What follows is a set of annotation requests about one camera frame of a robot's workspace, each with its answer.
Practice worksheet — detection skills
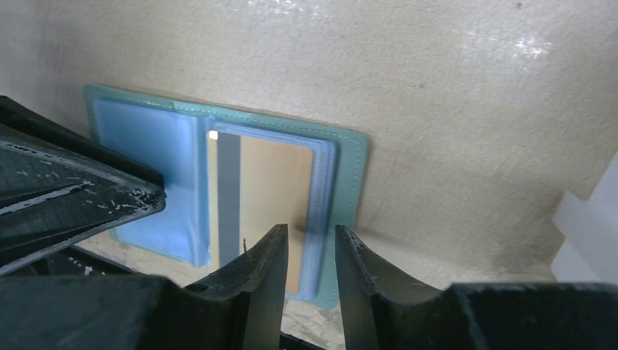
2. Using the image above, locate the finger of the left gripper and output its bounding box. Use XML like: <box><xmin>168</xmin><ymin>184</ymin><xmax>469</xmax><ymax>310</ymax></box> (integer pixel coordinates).
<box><xmin>1</xmin><ymin>135</ymin><xmax>165</xmax><ymax>275</ymax></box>
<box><xmin>1</xmin><ymin>96</ymin><xmax>164</xmax><ymax>187</ymax></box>

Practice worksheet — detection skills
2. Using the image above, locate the gold card black stripe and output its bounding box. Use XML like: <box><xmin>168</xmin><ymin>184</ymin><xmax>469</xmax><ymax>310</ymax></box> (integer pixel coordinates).
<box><xmin>207</xmin><ymin>130</ymin><xmax>313</xmax><ymax>295</ymax></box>

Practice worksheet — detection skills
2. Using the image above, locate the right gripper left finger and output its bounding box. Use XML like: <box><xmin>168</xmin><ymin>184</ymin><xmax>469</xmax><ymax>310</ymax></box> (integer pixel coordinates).
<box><xmin>1</xmin><ymin>225</ymin><xmax>289</xmax><ymax>349</ymax></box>

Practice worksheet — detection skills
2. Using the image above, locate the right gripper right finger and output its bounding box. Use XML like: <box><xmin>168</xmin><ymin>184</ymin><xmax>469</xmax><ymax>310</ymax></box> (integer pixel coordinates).
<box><xmin>335</xmin><ymin>225</ymin><xmax>617</xmax><ymax>349</ymax></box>

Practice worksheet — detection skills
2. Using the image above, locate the teal card holder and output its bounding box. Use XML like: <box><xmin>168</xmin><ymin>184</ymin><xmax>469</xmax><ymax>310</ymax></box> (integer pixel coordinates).
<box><xmin>84</xmin><ymin>85</ymin><xmax>368</xmax><ymax>308</ymax></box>

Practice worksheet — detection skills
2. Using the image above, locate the white plastic bin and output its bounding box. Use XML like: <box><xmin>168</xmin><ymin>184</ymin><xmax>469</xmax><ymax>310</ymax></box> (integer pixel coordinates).
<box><xmin>550</xmin><ymin>157</ymin><xmax>617</xmax><ymax>284</ymax></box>

